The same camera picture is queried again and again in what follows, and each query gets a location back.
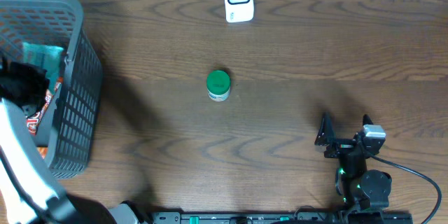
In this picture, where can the orange chocolate bar wrapper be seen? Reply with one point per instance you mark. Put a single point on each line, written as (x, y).
(34, 121)

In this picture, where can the grey plastic basket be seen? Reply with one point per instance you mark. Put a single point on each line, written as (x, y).
(68, 126)

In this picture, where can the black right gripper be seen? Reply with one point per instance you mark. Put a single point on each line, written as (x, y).
(325, 138)

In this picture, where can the mint green tissue pack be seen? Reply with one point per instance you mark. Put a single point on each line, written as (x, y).
(47, 57)

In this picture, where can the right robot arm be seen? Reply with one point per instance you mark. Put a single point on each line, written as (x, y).
(365, 191)

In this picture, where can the green lid jar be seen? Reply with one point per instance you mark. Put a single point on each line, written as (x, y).
(218, 85)

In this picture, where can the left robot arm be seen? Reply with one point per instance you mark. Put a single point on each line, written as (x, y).
(30, 191)

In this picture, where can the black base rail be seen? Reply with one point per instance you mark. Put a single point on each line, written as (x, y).
(311, 217)

